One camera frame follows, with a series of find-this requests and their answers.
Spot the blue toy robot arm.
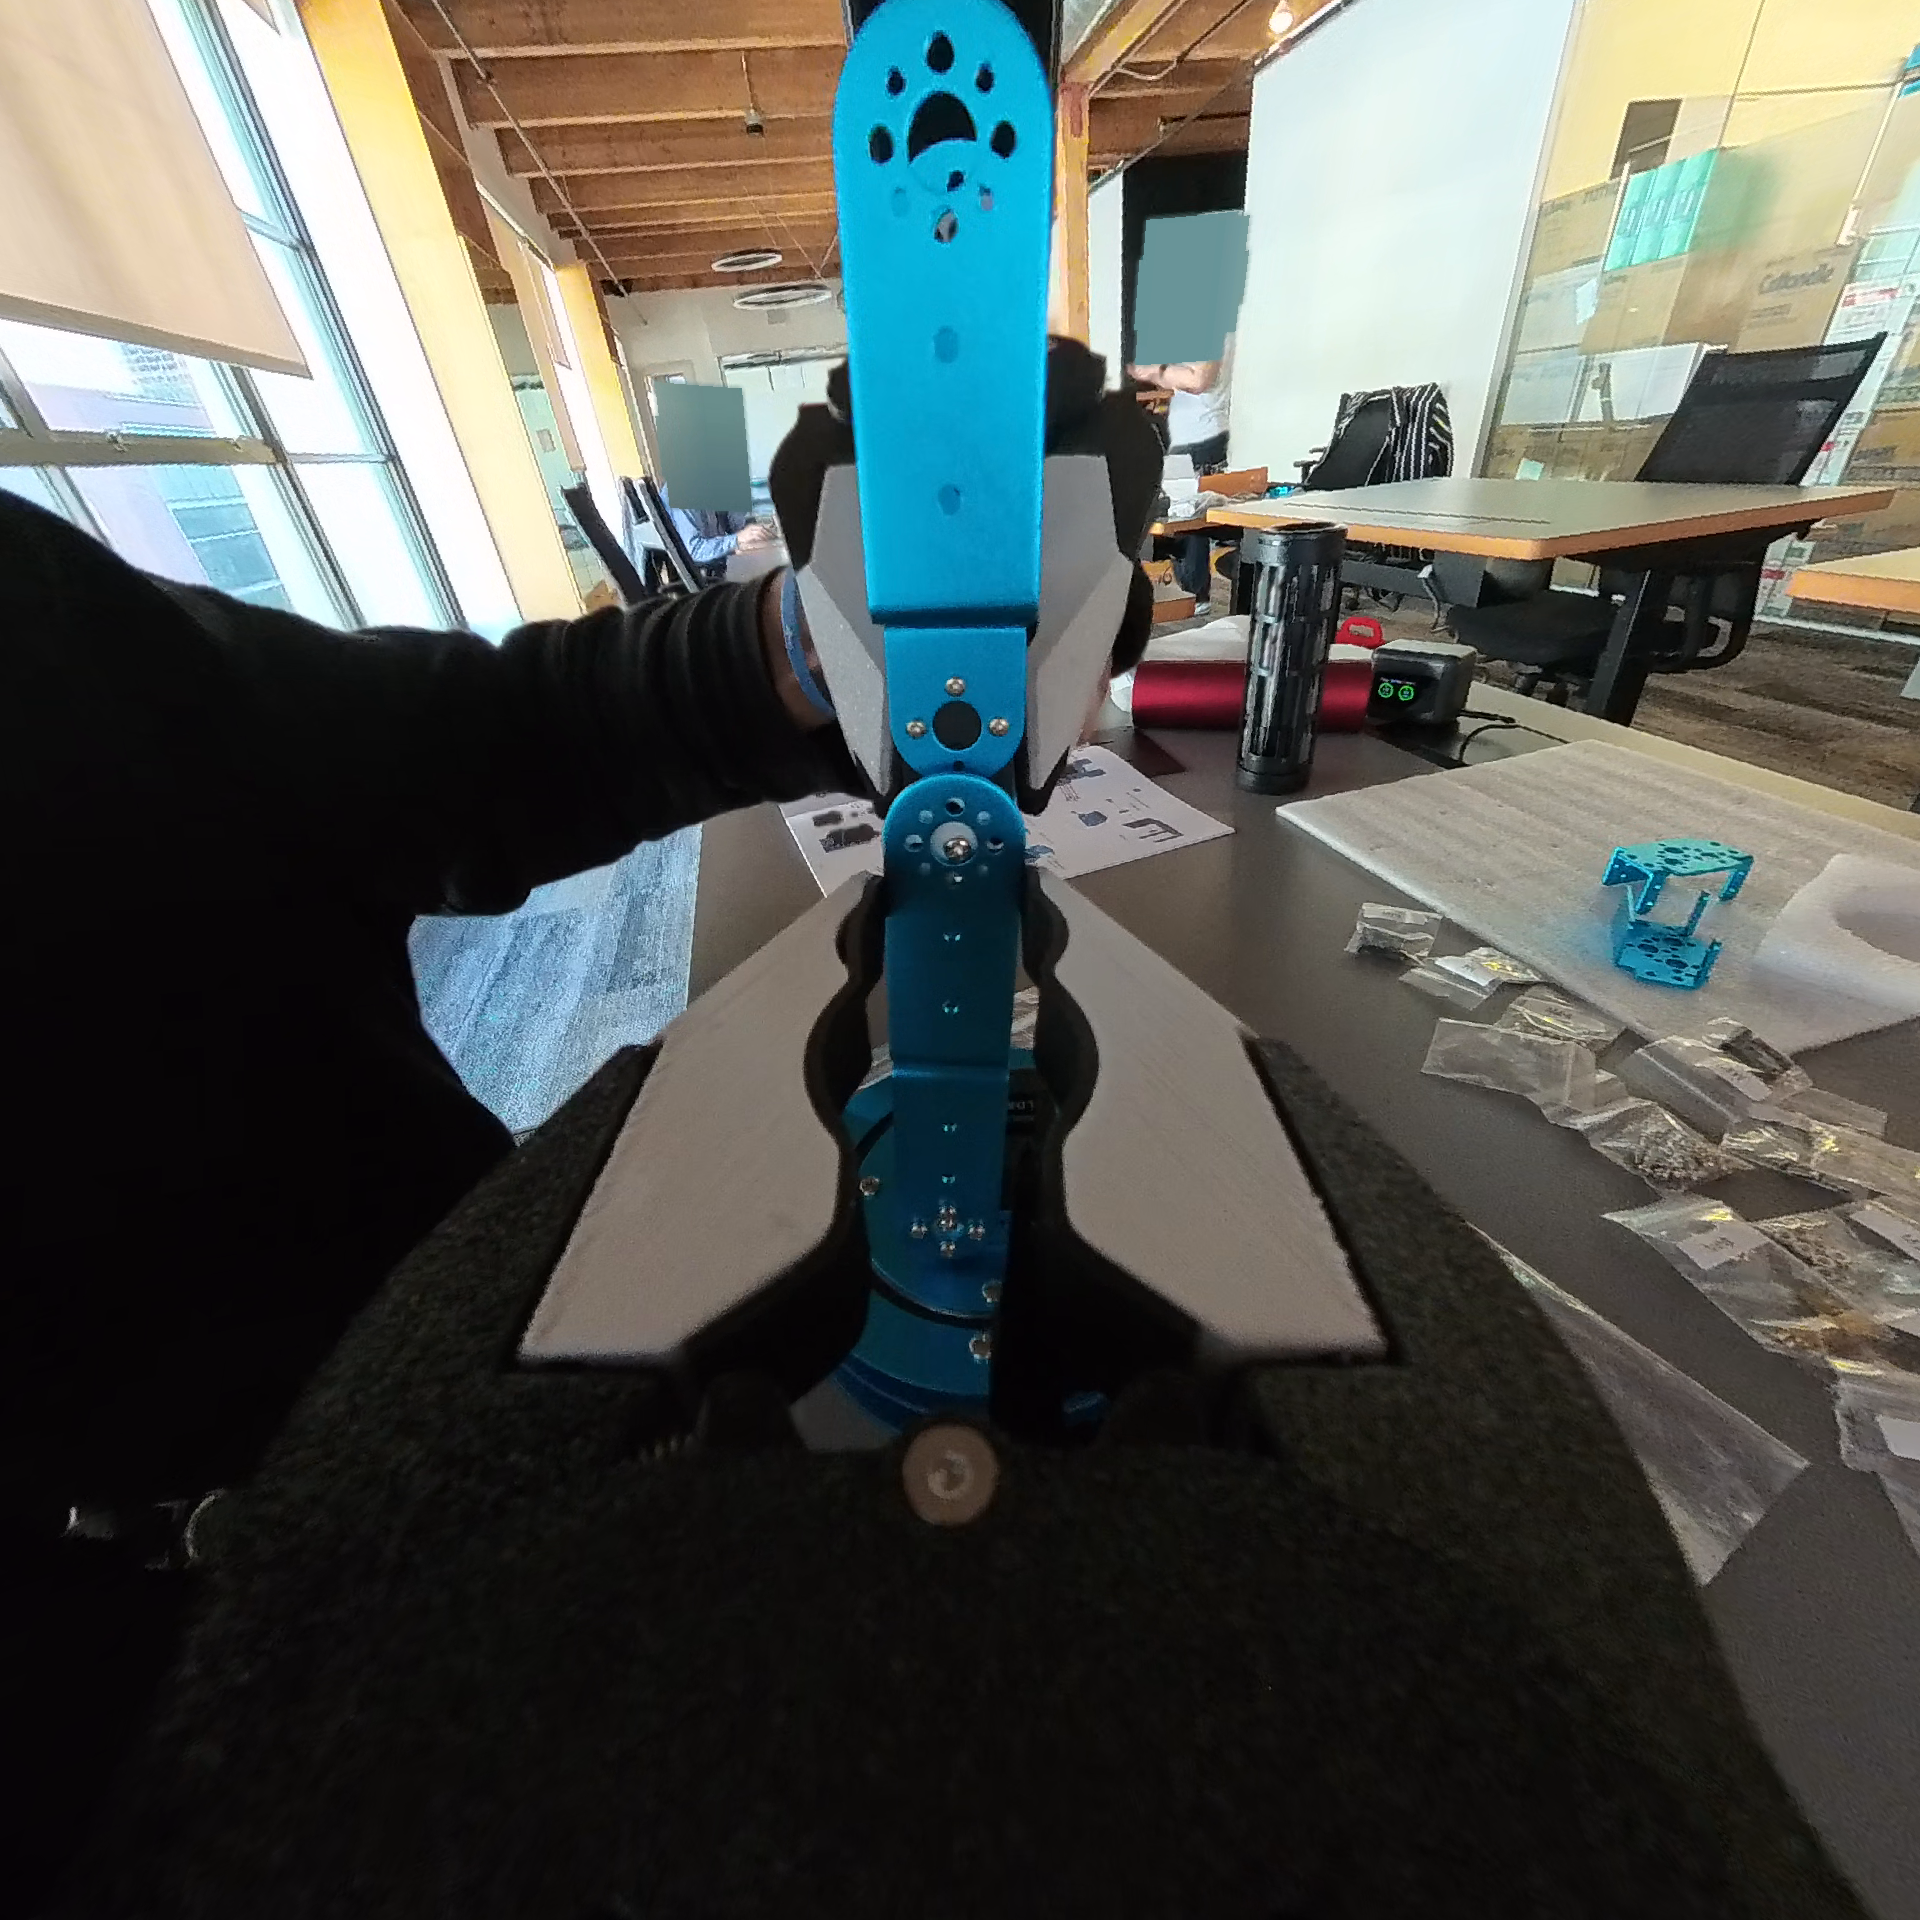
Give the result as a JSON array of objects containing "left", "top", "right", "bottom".
[{"left": 792, "top": 0, "right": 1116, "bottom": 1454}]

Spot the large clear plastic bag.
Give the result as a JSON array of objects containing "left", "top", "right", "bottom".
[{"left": 1476, "top": 1236, "right": 1808, "bottom": 1583}]

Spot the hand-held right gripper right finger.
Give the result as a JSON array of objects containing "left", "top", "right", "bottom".
[{"left": 1006, "top": 867, "right": 1390, "bottom": 1438}]

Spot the blue metal bracket assembly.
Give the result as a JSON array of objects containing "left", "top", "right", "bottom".
[{"left": 1597, "top": 837, "right": 1757, "bottom": 994}]

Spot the red metal tube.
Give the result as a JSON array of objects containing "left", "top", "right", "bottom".
[{"left": 1130, "top": 660, "right": 1374, "bottom": 733}]

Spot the person's black clothed torso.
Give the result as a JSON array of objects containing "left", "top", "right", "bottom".
[{"left": 0, "top": 487, "right": 518, "bottom": 1920}]

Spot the black perforated cylinder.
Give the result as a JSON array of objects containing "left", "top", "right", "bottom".
[{"left": 1235, "top": 521, "right": 1341, "bottom": 794}]

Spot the blue wristband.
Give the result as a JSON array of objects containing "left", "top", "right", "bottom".
[{"left": 780, "top": 566, "right": 838, "bottom": 723}]

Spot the small black display device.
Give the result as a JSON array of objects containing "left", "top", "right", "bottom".
[{"left": 1368, "top": 638, "right": 1480, "bottom": 735}]

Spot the wooden office desk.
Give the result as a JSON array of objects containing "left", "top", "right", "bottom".
[
  {"left": 1793, "top": 546, "right": 1920, "bottom": 619},
  {"left": 1206, "top": 479, "right": 1900, "bottom": 725}
]

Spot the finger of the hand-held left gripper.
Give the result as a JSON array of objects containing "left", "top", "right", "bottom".
[
  {"left": 1025, "top": 449, "right": 1154, "bottom": 817},
  {"left": 792, "top": 457, "right": 893, "bottom": 799}
]

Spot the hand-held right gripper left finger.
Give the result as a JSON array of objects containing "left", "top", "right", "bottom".
[{"left": 516, "top": 878, "right": 890, "bottom": 1403}]

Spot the white foam sheet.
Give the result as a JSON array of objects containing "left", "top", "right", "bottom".
[{"left": 1276, "top": 738, "right": 1920, "bottom": 1051}]

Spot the office chair with striped jacket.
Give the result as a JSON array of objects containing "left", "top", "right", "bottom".
[{"left": 1305, "top": 381, "right": 1453, "bottom": 497}]

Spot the person's left forearm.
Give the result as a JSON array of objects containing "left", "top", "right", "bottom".
[{"left": 411, "top": 575, "right": 819, "bottom": 916}]

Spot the open instruction booklet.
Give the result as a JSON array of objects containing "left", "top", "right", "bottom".
[{"left": 780, "top": 746, "right": 1235, "bottom": 902}]

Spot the stack of cardboard boxes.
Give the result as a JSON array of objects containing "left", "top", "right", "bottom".
[{"left": 1476, "top": 90, "right": 1920, "bottom": 497}]

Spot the pile of small hardware bags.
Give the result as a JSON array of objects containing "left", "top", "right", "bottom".
[{"left": 1341, "top": 901, "right": 1920, "bottom": 1478}]

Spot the black mesh office chair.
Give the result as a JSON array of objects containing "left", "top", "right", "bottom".
[{"left": 1500, "top": 334, "right": 1889, "bottom": 723}]

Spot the white window blind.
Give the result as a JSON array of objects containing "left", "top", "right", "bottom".
[{"left": 0, "top": 0, "right": 314, "bottom": 379}]

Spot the white foam block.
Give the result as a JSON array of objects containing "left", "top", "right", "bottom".
[{"left": 1746, "top": 854, "right": 1920, "bottom": 1038}]

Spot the office window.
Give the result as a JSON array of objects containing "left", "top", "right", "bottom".
[{"left": 0, "top": 195, "right": 452, "bottom": 633}]

